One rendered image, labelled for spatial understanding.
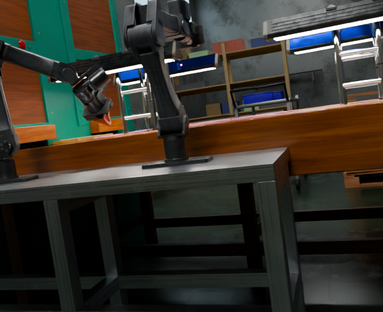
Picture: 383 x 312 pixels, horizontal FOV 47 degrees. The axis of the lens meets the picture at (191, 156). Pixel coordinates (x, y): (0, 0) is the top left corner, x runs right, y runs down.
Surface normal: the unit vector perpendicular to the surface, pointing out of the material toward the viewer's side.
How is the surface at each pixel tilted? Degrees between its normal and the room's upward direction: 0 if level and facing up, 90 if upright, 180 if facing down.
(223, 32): 90
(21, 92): 90
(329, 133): 90
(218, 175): 90
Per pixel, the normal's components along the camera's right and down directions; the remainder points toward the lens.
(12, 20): 0.93, -0.10
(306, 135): -0.35, 0.13
